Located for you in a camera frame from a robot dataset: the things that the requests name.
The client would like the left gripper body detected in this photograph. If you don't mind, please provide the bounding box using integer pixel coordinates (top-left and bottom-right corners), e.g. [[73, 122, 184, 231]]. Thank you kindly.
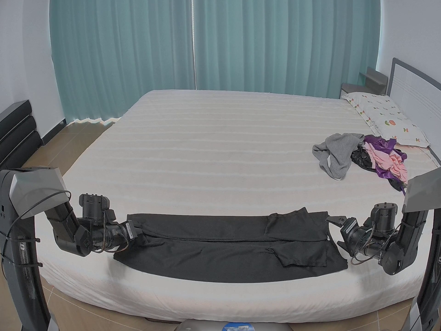
[[103, 220, 138, 251]]

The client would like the pile of clothes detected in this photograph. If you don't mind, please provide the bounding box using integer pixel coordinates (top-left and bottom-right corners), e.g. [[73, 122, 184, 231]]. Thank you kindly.
[[351, 134, 409, 194]]

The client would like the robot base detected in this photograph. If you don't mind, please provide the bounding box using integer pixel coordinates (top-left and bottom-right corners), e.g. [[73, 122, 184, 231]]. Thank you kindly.
[[174, 317, 286, 331]]

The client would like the black cable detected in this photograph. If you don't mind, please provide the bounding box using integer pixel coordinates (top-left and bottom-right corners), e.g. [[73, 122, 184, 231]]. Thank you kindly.
[[350, 247, 383, 265], [0, 191, 72, 265], [91, 235, 130, 254]]

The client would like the black T-shirt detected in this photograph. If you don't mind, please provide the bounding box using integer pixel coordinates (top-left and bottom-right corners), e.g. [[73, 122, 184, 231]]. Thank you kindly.
[[113, 207, 348, 283]]

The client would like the black chest of drawers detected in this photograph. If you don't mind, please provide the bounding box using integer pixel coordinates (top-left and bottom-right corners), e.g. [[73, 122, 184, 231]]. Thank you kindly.
[[0, 100, 42, 171]]

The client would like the grey bedside table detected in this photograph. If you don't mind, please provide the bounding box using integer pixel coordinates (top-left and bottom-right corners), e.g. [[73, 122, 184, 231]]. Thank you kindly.
[[340, 66, 389, 99]]

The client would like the bed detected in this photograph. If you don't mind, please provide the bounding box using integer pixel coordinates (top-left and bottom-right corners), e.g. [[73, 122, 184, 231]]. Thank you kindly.
[[36, 57, 441, 323]]

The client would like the white printed pillow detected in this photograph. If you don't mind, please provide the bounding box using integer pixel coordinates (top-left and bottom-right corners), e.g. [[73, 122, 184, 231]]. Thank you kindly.
[[341, 92, 431, 147]]

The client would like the grey garment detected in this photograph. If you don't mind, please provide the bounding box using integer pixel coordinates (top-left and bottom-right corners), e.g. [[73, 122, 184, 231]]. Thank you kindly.
[[312, 133, 365, 181]]

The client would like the blue-green curtain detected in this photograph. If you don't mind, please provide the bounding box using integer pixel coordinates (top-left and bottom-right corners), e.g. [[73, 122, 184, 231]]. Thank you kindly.
[[49, 0, 197, 123], [193, 0, 382, 99]]

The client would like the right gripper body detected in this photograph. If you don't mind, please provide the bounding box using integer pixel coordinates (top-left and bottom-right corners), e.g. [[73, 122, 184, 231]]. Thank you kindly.
[[340, 217, 369, 256]]

